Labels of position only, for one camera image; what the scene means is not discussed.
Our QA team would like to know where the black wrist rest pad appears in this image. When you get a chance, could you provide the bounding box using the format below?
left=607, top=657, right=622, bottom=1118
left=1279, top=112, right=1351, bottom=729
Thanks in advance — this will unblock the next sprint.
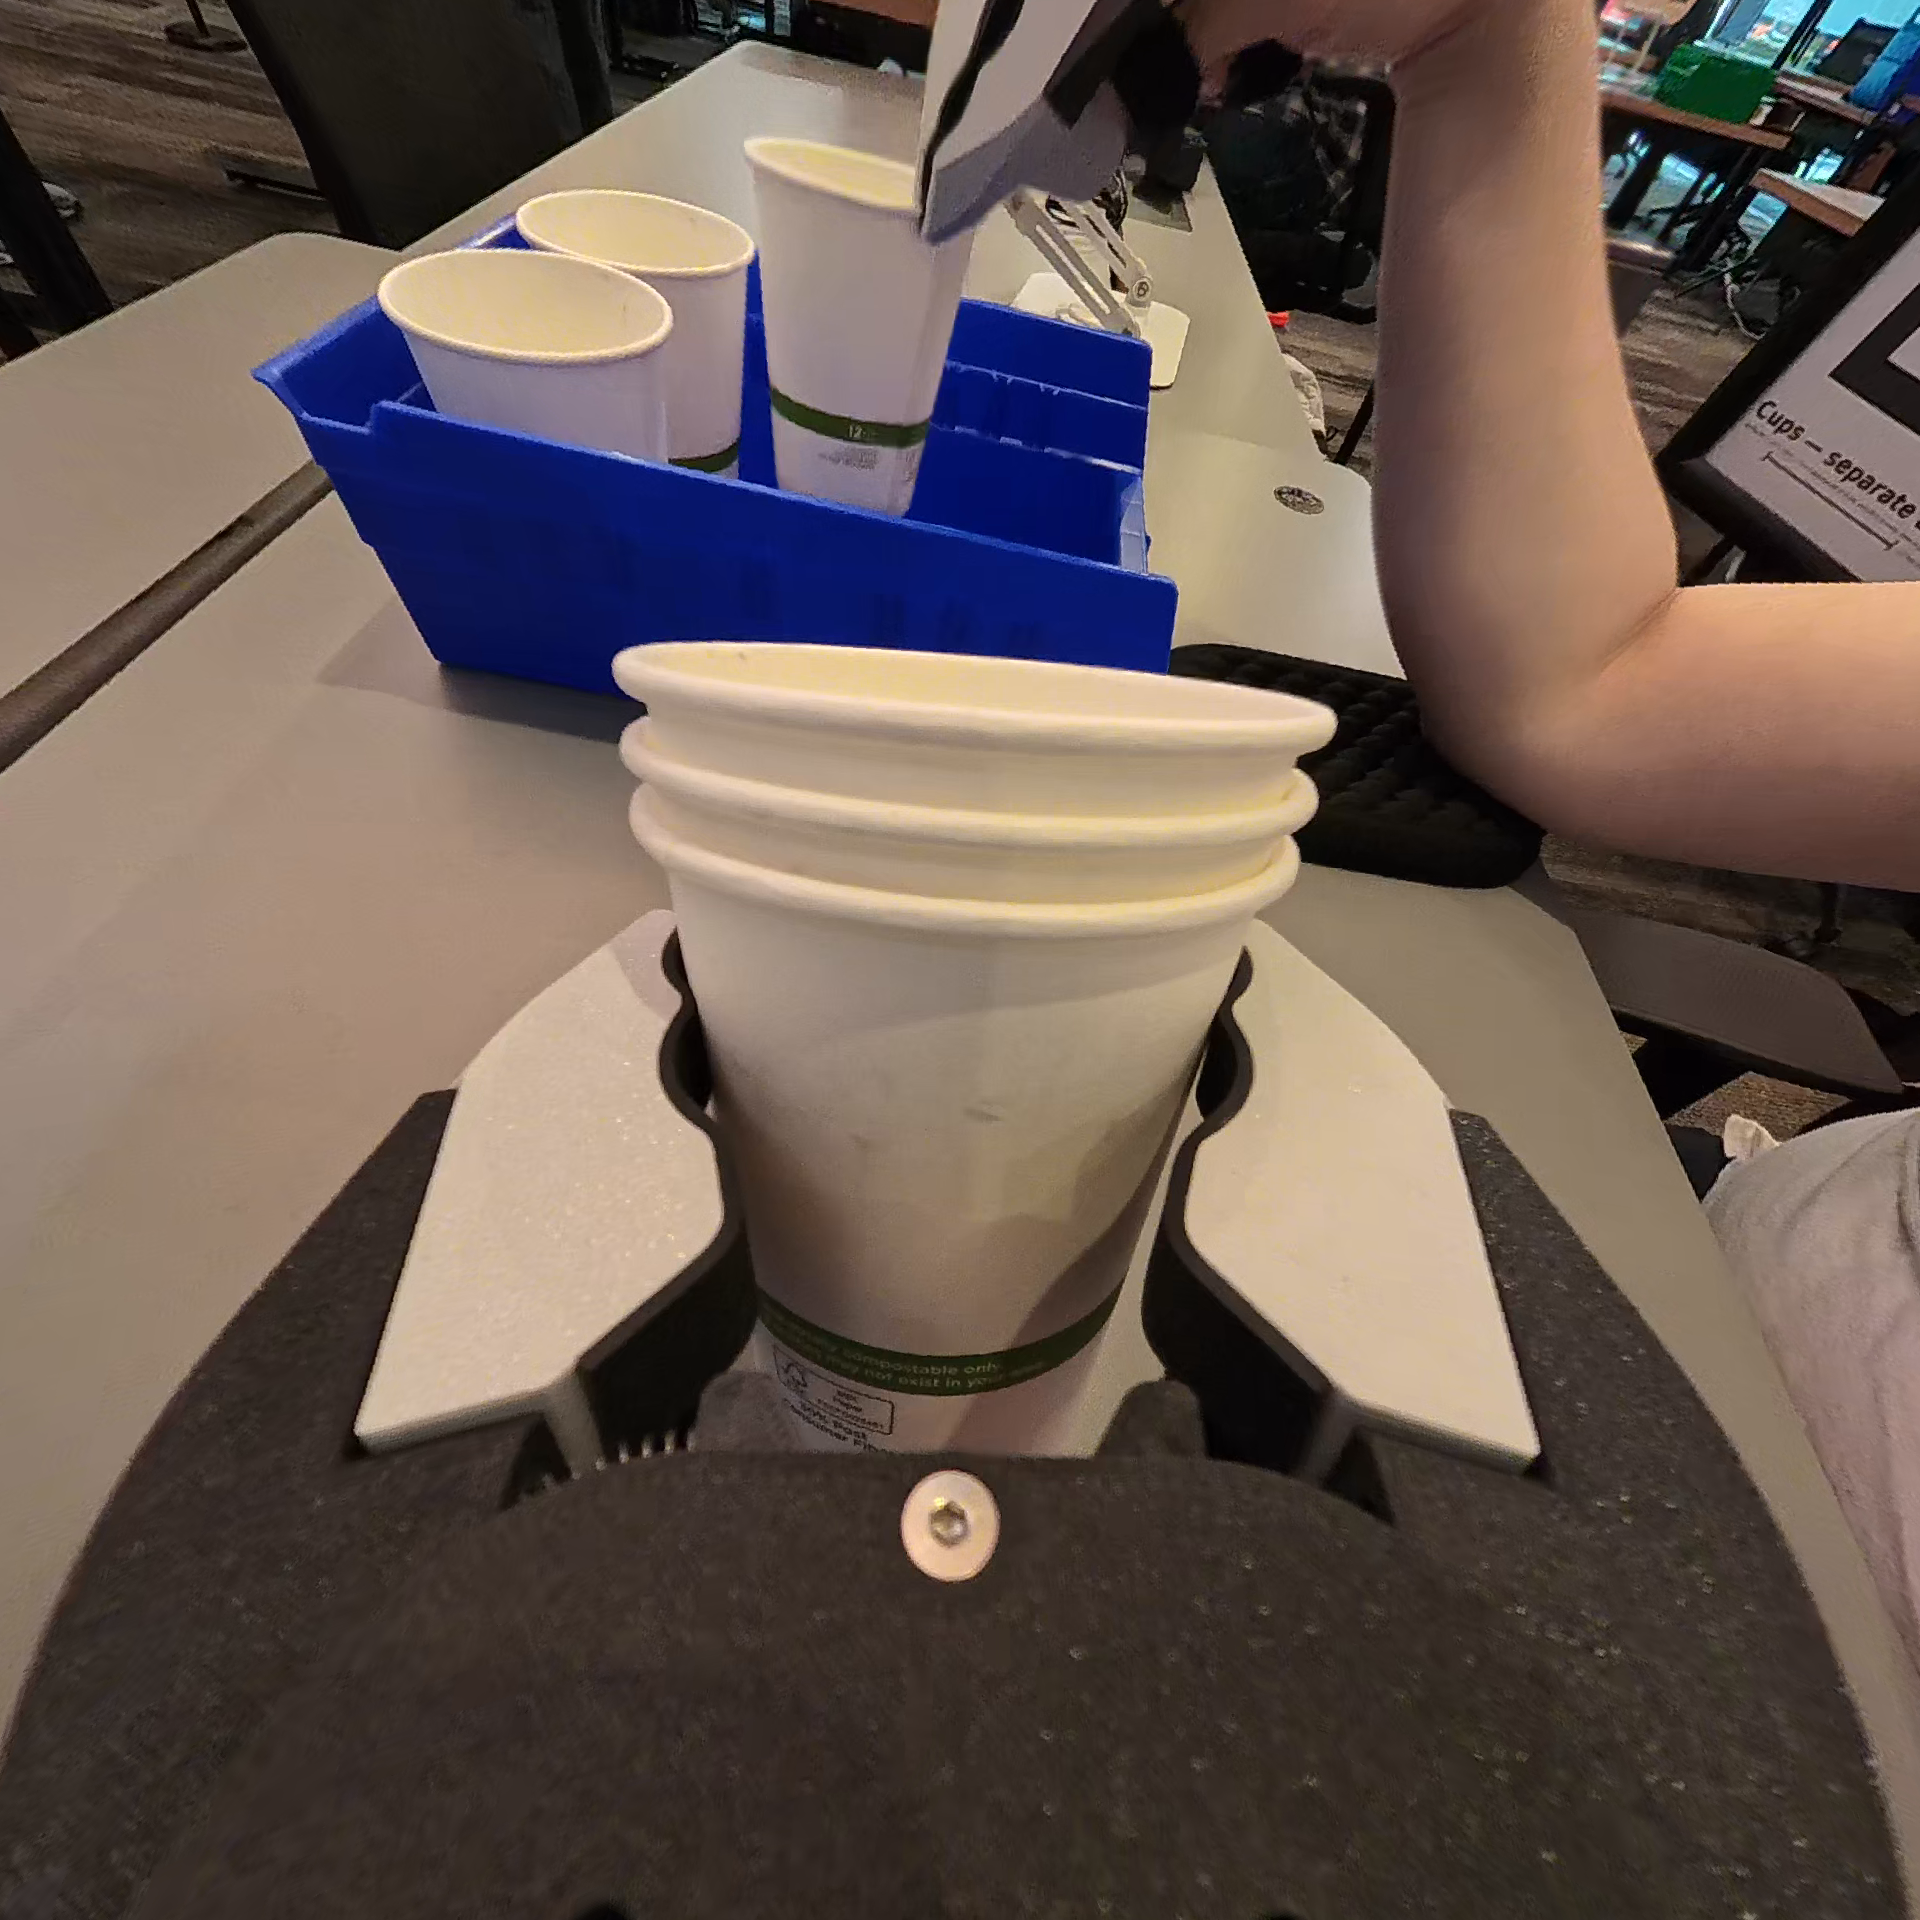
left=1170, top=642, right=1549, bottom=889

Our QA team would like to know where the person's right hand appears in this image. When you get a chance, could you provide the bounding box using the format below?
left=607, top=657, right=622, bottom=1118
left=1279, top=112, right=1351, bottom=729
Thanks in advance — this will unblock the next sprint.
left=1195, top=0, right=1416, bottom=80

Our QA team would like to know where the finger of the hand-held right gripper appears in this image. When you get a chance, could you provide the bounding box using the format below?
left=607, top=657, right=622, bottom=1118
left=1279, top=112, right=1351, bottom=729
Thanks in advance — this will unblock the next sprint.
left=919, top=0, right=1127, bottom=245

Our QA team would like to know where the printed instruction sign board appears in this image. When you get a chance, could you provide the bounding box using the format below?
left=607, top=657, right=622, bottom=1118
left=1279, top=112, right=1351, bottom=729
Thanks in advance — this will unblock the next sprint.
left=1660, top=187, right=1920, bottom=588

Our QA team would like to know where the black office chair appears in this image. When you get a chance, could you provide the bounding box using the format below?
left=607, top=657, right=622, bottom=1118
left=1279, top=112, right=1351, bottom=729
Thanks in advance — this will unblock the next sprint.
left=227, top=0, right=616, bottom=249
left=1199, top=66, right=1396, bottom=326

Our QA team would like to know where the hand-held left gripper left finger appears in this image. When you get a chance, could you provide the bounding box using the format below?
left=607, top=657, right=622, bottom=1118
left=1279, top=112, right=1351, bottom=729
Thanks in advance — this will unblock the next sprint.
left=355, top=916, right=768, bottom=1466

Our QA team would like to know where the blue plastic bin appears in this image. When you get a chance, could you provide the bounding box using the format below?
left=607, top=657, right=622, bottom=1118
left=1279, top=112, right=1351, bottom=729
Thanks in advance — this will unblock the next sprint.
left=256, top=217, right=1182, bottom=697

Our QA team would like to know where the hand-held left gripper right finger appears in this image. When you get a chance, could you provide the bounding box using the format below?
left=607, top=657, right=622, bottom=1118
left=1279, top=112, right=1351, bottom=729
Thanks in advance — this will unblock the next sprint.
left=1135, top=916, right=1547, bottom=1478

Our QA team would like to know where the person's right forearm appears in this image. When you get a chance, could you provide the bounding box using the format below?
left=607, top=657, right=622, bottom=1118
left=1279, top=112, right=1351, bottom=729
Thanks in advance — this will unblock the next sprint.
left=1366, top=0, right=1920, bottom=893

